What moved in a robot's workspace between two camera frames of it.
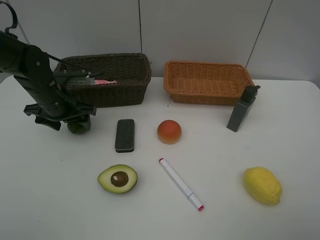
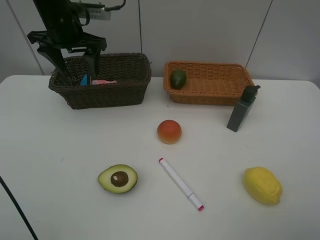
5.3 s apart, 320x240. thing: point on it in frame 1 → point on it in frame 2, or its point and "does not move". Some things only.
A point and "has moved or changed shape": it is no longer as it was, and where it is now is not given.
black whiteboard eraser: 124,141 has moved or changed shape
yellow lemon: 262,184 does not move
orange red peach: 169,132 does not move
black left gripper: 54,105 → 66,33
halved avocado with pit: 118,178 does not move
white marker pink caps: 189,193 does not move
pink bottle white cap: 102,82 does not move
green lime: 76,128 → 178,78
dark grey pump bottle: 243,107 does not move
